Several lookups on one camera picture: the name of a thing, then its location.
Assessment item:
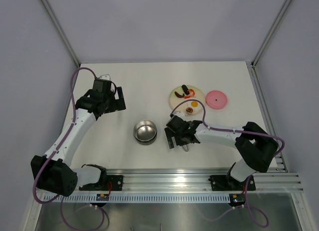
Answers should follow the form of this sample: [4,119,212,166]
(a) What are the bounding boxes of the fried egg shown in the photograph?
[186,101,202,113]

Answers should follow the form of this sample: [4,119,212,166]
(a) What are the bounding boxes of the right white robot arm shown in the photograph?
[164,115,279,191]

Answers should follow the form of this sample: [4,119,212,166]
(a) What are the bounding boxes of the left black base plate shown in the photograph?
[79,175,124,191]

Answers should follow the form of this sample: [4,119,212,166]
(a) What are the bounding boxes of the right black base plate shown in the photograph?
[208,175,256,191]

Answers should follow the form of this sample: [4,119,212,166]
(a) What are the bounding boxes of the cream round plate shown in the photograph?
[168,85,205,116]

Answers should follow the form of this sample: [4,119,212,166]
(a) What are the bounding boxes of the small noodle soup cup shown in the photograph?
[185,107,194,115]

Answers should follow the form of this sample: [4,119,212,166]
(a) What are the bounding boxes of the round steel lunch box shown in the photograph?
[133,120,158,145]

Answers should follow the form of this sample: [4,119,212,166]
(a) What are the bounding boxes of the white slotted cable duct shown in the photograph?
[55,193,245,204]

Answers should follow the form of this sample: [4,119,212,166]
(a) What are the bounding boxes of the red shrimp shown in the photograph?
[184,89,195,99]

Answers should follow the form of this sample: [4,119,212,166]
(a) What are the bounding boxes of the pink steel tongs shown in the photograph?
[182,145,189,152]

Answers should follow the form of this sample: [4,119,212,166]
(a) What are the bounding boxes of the aluminium mounting rail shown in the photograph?
[32,168,304,193]

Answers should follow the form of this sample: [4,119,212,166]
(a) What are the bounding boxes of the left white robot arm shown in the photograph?
[30,78,126,197]

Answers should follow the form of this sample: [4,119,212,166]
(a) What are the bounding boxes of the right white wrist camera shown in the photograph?
[172,111,185,118]

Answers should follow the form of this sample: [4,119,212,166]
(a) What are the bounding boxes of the dark brown sausage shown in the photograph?
[174,91,185,98]

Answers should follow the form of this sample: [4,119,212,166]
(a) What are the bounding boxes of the pink round lid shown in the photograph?
[205,90,228,110]

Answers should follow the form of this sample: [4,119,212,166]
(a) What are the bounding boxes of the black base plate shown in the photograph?
[79,175,124,191]
[208,175,256,191]

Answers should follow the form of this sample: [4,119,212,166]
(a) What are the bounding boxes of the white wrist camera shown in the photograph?
[172,111,185,118]
[99,74,111,80]

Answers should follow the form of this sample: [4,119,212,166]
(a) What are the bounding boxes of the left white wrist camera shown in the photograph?
[99,74,111,80]

